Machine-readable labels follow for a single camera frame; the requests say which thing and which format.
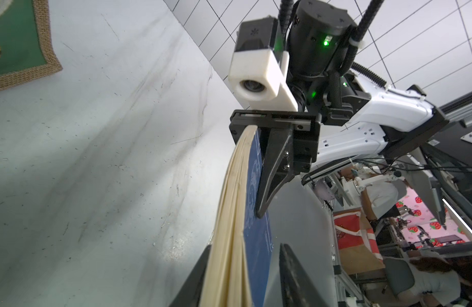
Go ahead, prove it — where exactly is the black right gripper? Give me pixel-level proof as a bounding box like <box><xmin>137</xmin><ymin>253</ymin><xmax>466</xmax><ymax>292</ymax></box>
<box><xmin>229</xmin><ymin>110</ymin><xmax>320</xmax><ymax>219</ymax></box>

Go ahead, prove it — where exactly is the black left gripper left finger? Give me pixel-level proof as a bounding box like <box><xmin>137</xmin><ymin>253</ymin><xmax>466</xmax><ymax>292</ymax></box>
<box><xmin>169</xmin><ymin>245</ymin><xmax>212</xmax><ymax>307</ymax></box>

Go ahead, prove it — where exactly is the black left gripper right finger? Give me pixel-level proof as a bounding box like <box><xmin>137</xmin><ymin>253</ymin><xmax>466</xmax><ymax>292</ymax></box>
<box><xmin>279</xmin><ymin>244</ymin><xmax>328</xmax><ymax>307</ymax></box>

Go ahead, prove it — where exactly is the burlap Christmas canvas bag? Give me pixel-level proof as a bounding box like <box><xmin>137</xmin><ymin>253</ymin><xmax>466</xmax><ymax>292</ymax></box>
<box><xmin>0</xmin><ymin>0</ymin><xmax>62</xmax><ymax>91</ymax></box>

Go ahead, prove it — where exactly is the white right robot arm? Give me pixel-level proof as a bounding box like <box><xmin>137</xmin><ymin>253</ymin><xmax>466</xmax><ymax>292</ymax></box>
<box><xmin>228</xmin><ymin>1</ymin><xmax>448</xmax><ymax>218</ymax></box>

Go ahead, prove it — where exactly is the red white paper bag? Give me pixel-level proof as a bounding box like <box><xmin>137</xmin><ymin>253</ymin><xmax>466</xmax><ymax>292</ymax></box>
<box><xmin>333</xmin><ymin>209</ymin><xmax>385</xmax><ymax>275</ymax></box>

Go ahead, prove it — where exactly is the grey office chair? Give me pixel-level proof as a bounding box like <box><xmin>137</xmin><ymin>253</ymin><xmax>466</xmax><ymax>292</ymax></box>
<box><xmin>381</xmin><ymin>258</ymin><xmax>415</xmax><ymax>298</ymax></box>

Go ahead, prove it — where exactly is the person in white shirt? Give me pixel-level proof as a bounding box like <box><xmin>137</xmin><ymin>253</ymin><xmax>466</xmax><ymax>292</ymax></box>
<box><xmin>351</xmin><ymin>180</ymin><xmax>410</xmax><ymax>221</ymax></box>

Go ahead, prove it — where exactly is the pink strawberry cloth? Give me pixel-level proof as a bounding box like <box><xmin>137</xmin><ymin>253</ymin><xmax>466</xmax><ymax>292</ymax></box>
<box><xmin>396</xmin><ymin>188</ymin><xmax>471</xmax><ymax>249</ymax></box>

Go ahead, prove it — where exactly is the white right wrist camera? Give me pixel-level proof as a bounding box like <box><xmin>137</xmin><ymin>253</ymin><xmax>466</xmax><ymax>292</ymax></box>
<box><xmin>228</xmin><ymin>16</ymin><xmax>299</xmax><ymax>112</ymax></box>

